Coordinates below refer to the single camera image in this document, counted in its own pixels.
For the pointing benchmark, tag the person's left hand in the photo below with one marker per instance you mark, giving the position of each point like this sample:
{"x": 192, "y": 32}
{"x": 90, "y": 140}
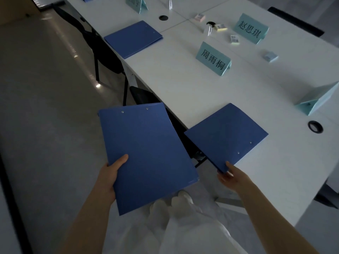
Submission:
{"x": 106, "y": 182}

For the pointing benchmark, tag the person's right hand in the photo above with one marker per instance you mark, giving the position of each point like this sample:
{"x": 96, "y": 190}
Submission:
{"x": 237, "y": 182}

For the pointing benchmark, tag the person's right forearm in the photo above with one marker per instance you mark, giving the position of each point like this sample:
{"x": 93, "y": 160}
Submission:
{"x": 278, "y": 222}

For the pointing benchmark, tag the person's left forearm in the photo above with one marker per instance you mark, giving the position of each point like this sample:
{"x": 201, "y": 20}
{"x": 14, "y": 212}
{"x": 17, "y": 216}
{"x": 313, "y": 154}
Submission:
{"x": 84, "y": 224}

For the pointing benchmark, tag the person's white clothing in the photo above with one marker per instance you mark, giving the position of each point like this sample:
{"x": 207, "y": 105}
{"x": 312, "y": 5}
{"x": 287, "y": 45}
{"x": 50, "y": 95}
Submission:
{"x": 185, "y": 230}

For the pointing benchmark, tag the black office chair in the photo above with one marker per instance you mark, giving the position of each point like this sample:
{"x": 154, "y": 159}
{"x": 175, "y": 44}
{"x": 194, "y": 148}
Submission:
{"x": 328, "y": 194}
{"x": 106, "y": 55}
{"x": 143, "y": 96}
{"x": 296, "y": 22}

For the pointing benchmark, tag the small white note pad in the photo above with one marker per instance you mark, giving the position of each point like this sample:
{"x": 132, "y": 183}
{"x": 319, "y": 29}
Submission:
{"x": 200, "y": 17}
{"x": 221, "y": 27}
{"x": 235, "y": 39}
{"x": 270, "y": 56}

